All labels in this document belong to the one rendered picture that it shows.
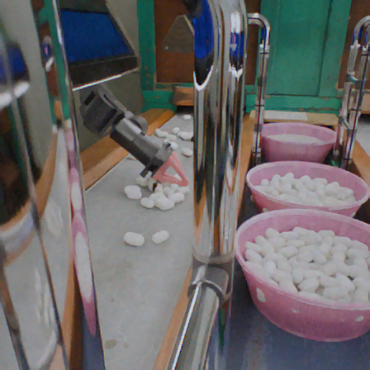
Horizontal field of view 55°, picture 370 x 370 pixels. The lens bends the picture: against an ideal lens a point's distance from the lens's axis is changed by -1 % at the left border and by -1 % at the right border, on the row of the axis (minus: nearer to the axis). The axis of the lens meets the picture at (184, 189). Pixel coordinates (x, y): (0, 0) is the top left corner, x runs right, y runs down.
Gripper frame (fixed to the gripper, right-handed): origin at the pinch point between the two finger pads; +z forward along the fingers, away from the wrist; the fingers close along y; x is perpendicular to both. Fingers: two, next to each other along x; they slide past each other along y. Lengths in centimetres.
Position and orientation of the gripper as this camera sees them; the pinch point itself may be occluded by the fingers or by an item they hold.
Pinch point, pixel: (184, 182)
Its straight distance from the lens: 82.8
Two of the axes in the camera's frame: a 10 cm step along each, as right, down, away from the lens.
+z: 7.7, 6.3, 1.1
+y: 2.1, -4.1, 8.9
